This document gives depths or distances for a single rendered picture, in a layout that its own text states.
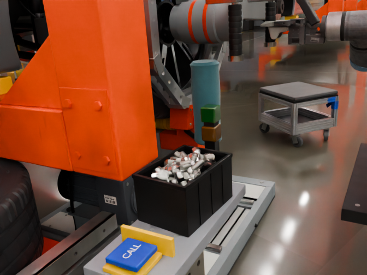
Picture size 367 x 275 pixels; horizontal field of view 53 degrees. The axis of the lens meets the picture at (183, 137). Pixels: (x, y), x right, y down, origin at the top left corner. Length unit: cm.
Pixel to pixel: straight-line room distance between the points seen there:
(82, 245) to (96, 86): 38
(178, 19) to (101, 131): 52
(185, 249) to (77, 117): 39
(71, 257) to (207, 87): 59
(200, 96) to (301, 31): 41
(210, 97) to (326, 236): 80
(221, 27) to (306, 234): 90
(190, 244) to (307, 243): 87
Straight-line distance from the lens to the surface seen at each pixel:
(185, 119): 125
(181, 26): 122
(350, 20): 127
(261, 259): 146
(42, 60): 95
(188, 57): 145
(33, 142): 104
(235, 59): 102
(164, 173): 77
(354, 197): 128
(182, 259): 72
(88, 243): 95
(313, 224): 168
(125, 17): 85
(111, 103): 81
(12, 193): 97
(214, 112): 90
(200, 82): 110
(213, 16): 117
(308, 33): 132
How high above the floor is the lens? 89
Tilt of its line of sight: 19 degrees down
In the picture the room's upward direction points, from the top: 4 degrees counter-clockwise
